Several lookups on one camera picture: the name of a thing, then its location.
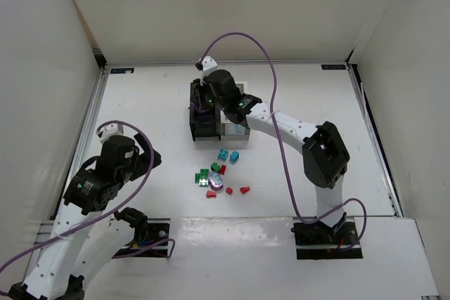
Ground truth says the left aluminium frame rail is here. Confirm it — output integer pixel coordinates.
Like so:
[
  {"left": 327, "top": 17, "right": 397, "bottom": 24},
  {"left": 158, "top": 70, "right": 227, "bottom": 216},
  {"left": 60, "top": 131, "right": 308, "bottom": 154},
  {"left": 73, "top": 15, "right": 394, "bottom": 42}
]
[{"left": 50, "top": 67, "right": 108, "bottom": 221}]

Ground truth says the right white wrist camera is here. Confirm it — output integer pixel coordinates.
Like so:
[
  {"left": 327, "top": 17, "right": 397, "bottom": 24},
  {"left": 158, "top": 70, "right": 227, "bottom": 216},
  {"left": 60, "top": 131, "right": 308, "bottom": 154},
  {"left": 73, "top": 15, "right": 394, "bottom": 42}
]
[{"left": 195, "top": 56, "right": 218, "bottom": 86}]

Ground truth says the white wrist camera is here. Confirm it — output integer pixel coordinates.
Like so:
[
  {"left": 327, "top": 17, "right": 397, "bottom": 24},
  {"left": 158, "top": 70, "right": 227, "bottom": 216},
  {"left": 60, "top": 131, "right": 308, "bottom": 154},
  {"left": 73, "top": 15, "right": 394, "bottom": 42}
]
[
  {"left": 96, "top": 123, "right": 124, "bottom": 144},
  {"left": 195, "top": 56, "right": 218, "bottom": 86}
]

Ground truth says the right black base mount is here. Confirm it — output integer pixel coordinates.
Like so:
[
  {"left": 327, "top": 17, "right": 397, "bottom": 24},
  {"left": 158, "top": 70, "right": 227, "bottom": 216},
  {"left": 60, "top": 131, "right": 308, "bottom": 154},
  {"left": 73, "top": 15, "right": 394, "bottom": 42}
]
[{"left": 291, "top": 221, "right": 363, "bottom": 260}]

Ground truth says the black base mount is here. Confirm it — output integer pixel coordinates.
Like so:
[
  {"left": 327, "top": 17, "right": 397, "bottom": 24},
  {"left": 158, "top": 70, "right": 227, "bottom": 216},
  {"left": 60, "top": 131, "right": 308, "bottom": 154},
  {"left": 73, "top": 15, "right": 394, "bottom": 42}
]
[
  {"left": 291, "top": 221, "right": 363, "bottom": 260},
  {"left": 113, "top": 218, "right": 171, "bottom": 259}
]

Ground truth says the right blue label sticker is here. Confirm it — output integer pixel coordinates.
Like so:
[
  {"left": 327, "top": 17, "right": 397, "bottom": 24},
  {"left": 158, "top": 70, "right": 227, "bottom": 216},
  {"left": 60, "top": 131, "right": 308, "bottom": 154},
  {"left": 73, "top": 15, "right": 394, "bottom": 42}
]
[{"left": 321, "top": 64, "right": 347, "bottom": 70}]

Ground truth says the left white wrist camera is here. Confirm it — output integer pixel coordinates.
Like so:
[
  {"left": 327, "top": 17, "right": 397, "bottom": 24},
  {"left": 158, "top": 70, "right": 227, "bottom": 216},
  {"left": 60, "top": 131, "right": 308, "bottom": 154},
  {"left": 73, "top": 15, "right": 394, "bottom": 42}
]
[{"left": 96, "top": 123, "right": 124, "bottom": 144}]

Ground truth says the purple lotus flower lego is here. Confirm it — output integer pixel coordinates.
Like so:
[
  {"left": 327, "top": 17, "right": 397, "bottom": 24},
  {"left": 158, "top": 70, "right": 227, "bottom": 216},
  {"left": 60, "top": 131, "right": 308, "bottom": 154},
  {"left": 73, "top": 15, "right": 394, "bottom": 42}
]
[{"left": 208, "top": 171, "right": 224, "bottom": 191}]

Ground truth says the blue square lego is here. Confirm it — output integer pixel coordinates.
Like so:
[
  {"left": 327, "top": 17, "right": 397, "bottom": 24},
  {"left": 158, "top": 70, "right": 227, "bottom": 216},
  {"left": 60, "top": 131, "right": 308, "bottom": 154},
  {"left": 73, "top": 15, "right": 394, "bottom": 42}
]
[{"left": 230, "top": 151, "right": 240, "bottom": 163}]

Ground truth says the blue square lego stud-up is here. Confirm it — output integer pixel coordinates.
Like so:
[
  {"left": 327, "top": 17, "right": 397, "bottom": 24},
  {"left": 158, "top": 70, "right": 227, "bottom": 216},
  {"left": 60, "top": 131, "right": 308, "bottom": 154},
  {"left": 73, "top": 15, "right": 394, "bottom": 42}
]
[{"left": 217, "top": 150, "right": 229, "bottom": 161}]

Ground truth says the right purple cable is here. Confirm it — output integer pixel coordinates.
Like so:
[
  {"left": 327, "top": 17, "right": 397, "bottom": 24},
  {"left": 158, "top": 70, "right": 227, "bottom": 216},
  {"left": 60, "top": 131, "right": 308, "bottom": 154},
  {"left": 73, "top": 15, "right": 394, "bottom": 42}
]
[{"left": 198, "top": 32, "right": 368, "bottom": 252}]

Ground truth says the red curved lego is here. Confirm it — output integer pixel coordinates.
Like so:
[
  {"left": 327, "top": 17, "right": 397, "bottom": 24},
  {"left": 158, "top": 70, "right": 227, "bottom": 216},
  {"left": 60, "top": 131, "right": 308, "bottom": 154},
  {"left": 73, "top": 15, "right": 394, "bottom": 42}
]
[
  {"left": 206, "top": 190, "right": 217, "bottom": 198},
  {"left": 240, "top": 186, "right": 250, "bottom": 194}
]

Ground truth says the dark green small lego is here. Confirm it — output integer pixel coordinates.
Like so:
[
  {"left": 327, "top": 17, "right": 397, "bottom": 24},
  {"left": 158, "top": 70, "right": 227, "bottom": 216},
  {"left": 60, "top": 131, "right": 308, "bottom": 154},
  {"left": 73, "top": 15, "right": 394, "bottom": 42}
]
[{"left": 211, "top": 162, "right": 221, "bottom": 172}]

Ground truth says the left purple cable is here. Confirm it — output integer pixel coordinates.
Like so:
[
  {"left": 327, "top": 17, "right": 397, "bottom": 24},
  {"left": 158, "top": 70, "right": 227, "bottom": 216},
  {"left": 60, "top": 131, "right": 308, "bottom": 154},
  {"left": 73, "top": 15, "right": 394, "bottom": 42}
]
[{"left": 0, "top": 120, "right": 176, "bottom": 273}]

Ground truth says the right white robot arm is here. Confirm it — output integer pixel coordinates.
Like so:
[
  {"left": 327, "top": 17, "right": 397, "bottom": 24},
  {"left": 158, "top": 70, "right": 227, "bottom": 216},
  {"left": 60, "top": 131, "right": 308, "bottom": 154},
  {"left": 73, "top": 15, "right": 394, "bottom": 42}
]
[{"left": 191, "top": 70, "right": 350, "bottom": 237}]

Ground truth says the purple cable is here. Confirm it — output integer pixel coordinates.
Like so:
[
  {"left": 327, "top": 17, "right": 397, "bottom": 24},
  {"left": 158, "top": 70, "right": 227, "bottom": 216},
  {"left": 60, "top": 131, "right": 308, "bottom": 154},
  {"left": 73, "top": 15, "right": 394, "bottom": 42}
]
[
  {"left": 0, "top": 120, "right": 176, "bottom": 273},
  {"left": 198, "top": 32, "right": 368, "bottom": 252}
]

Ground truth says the right aluminium frame rail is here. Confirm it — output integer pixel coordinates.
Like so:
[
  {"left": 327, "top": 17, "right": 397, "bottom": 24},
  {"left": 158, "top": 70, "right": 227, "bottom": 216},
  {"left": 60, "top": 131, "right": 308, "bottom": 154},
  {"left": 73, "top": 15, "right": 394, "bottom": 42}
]
[{"left": 346, "top": 63, "right": 404, "bottom": 217}]

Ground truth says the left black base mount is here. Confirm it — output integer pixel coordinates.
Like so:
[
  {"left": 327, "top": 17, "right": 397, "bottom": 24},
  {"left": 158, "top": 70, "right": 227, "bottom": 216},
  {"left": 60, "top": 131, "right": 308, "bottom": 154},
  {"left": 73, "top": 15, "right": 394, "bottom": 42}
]
[{"left": 113, "top": 218, "right": 171, "bottom": 259}]

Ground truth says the aluminium frame rail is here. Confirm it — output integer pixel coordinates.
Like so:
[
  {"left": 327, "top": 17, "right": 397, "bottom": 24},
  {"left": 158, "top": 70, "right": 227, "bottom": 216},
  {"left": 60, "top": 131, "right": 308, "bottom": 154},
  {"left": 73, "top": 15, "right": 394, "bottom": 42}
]
[
  {"left": 346, "top": 63, "right": 404, "bottom": 217},
  {"left": 50, "top": 67, "right": 108, "bottom": 221}
]

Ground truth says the red curved lego left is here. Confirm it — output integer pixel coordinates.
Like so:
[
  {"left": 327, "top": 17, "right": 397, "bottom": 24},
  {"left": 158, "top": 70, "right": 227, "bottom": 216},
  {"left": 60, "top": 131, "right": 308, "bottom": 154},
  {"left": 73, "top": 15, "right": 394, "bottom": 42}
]
[{"left": 206, "top": 190, "right": 217, "bottom": 198}]

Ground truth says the red curved lego right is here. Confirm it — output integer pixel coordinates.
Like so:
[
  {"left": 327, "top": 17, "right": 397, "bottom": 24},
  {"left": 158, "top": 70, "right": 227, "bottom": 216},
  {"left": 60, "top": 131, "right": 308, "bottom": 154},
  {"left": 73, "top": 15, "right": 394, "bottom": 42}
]
[{"left": 240, "top": 186, "right": 250, "bottom": 194}]

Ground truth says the white slotted container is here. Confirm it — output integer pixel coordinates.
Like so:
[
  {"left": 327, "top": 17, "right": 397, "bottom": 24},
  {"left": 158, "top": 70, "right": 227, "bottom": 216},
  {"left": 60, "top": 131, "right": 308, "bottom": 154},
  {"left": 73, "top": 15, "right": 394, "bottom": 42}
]
[{"left": 219, "top": 81, "right": 250, "bottom": 142}]

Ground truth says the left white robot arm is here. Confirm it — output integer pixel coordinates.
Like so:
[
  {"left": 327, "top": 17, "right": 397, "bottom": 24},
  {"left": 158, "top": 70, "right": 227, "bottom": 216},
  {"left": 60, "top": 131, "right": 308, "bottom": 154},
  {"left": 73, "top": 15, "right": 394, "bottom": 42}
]
[{"left": 6, "top": 133, "right": 161, "bottom": 299}]

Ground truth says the black slotted container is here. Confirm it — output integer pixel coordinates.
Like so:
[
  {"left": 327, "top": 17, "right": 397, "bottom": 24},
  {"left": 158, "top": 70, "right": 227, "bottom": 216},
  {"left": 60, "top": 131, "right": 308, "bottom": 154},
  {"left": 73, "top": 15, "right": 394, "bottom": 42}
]
[{"left": 188, "top": 79, "right": 221, "bottom": 141}]

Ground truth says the green plate lego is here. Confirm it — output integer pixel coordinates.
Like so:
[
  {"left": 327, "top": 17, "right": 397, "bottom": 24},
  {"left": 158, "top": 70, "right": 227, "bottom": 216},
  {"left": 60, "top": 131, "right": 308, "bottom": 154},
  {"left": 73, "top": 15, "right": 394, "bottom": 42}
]
[{"left": 198, "top": 169, "right": 210, "bottom": 187}]

